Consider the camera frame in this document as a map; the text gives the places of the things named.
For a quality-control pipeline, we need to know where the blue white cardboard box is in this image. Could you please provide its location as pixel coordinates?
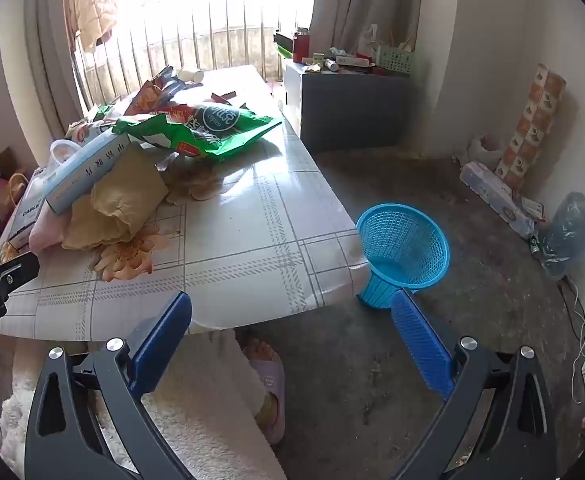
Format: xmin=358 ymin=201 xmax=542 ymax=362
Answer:
xmin=46 ymin=132 xmax=134 ymax=214

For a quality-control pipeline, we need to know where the white cable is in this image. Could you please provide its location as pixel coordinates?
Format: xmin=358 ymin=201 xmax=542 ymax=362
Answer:
xmin=559 ymin=275 xmax=585 ymax=406

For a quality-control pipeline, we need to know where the blue plastic mesh basket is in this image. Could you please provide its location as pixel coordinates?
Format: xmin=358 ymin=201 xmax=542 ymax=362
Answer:
xmin=355 ymin=203 xmax=450 ymax=309

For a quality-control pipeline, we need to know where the grey cabinet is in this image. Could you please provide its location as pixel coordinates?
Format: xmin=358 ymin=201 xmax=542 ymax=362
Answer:
xmin=282 ymin=60 xmax=414 ymax=153

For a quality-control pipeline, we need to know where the pink cloth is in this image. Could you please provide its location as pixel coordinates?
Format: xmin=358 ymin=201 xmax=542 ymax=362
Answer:
xmin=29 ymin=205 xmax=73 ymax=253

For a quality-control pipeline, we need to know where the floral plastic tablecloth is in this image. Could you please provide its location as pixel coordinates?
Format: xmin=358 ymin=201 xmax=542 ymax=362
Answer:
xmin=0 ymin=64 xmax=370 ymax=333

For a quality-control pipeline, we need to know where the white printed cardboard box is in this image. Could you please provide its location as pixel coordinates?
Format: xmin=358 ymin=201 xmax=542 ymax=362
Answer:
xmin=7 ymin=169 xmax=49 ymax=251

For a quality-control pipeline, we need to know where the translucent white plastic bag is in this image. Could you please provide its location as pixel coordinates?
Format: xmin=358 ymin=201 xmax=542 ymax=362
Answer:
xmin=359 ymin=25 xmax=391 ymax=57

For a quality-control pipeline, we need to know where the brown cardboard box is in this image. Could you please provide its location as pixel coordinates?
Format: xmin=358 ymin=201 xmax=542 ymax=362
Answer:
xmin=0 ymin=147 xmax=20 ymax=181

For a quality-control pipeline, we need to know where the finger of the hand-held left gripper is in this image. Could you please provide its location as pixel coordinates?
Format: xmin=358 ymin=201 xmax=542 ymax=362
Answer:
xmin=0 ymin=252 xmax=40 ymax=291

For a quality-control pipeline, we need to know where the orange purple snack bag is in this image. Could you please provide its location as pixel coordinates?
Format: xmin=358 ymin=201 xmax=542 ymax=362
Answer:
xmin=125 ymin=66 xmax=184 ymax=116

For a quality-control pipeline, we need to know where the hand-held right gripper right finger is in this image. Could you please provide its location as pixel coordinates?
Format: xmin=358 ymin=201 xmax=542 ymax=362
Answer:
xmin=391 ymin=288 xmax=558 ymax=480

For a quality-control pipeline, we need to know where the metal window railing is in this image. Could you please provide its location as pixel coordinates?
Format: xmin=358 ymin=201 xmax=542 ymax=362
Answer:
xmin=75 ymin=0 xmax=318 ymax=106

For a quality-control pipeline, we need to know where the green and black object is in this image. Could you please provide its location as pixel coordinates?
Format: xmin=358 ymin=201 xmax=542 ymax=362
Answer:
xmin=274 ymin=32 xmax=296 ymax=59

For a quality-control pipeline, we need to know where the green plastic storage basket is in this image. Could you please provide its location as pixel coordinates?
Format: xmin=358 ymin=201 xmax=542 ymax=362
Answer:
xmin=375 ymin=45 xmax=416 ymax=75

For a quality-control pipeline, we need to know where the patterned paper roll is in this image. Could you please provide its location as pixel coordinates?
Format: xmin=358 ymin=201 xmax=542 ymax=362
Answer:
xmin=495 ymin=64 xmax=568 ymax=192

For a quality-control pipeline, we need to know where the beige quilted hanging jacket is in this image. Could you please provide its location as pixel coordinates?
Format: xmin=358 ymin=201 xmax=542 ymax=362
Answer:
xmin=62 ymin=0 xmax=121 ymax=54

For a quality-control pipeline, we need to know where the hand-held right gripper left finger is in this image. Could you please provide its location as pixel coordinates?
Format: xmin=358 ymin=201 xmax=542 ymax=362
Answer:
xmin=24 ymin=291 xmax=193 ymax=480

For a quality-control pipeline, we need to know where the red bottle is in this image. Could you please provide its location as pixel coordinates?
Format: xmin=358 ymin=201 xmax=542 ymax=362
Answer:
xmin=293 ymin=29 xmax=311 ymax=64

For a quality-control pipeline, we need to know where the brown paper bag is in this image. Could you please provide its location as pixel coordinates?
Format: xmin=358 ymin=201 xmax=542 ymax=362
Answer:
xmin=62 ymin=147 xmax=169 ymax=251

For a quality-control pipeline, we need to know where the green snack bag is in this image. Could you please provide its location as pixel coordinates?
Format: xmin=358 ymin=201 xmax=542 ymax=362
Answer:
xmin=115 ymin=105 xmax=284 ymax=162

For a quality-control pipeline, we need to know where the red white snack bag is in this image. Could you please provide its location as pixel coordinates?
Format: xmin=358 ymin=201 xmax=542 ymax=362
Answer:
xmin=160 ymin=101 xmax=206 ymax=124

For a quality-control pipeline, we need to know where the person's foot in pink slipper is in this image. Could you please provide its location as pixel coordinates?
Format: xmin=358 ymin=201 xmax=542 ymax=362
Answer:
xmin=245 ymin=337 xmax=286 ymax=444

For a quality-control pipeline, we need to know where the long white plastic package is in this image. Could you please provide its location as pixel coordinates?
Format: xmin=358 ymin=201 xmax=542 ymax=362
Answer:
xmin=459 ymin=161 xmax=538 ymax=238

